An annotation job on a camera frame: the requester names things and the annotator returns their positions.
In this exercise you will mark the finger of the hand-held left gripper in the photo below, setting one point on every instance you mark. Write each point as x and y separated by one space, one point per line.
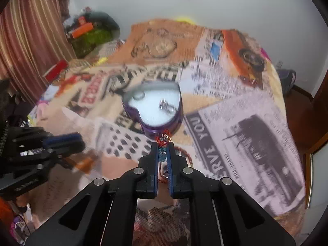
28 178
62 139

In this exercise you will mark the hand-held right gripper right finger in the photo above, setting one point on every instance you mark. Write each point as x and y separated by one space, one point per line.
170 166

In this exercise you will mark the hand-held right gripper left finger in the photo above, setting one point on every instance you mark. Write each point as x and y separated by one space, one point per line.
154 164

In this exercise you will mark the purple heart-shaped jewelry box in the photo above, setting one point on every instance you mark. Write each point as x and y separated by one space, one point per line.
153 112

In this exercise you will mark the red box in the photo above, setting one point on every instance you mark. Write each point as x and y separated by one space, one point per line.
55 69

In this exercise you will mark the silver earrings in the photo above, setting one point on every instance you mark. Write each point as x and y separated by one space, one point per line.
167 106

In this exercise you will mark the striped curtain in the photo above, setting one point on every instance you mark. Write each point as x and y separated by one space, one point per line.
30 35

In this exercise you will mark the printed blanket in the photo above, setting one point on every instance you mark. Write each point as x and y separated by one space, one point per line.
230 107

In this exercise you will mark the orange box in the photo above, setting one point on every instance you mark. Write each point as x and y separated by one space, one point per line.
82 30

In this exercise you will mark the green bag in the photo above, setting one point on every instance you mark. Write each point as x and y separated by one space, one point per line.
98 37

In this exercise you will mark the wooden furniture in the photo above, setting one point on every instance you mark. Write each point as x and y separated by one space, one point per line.
307 123

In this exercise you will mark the dark backpack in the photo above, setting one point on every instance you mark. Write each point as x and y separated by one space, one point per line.
287 79

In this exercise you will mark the yellow cloth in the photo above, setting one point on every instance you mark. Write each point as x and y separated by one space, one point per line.
185 19

